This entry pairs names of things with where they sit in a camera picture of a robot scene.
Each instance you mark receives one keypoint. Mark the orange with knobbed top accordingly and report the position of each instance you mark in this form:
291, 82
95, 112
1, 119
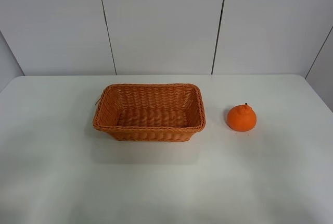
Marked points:
241, 118

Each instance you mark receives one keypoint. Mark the orange woven wicker basket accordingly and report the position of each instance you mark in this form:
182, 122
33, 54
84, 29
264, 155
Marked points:
150, 112

